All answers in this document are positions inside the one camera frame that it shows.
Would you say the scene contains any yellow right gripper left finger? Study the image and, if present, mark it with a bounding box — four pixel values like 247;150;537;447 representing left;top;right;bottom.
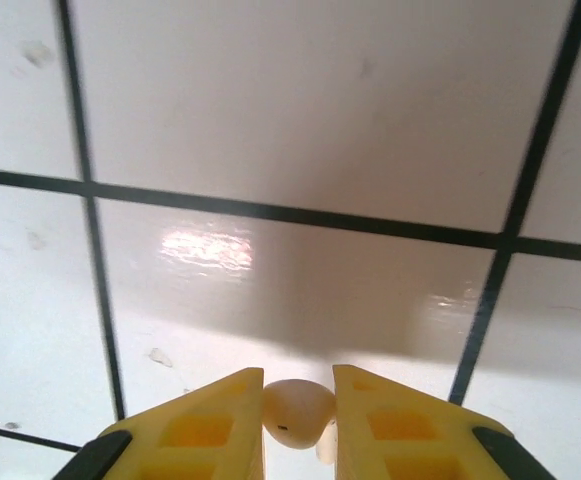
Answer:
57;366;266;480

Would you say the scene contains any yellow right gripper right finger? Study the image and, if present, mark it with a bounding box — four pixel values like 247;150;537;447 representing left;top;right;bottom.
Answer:
332;364;554;480

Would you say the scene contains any beige earbud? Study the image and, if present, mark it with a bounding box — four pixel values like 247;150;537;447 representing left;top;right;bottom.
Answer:
261;378;339;464

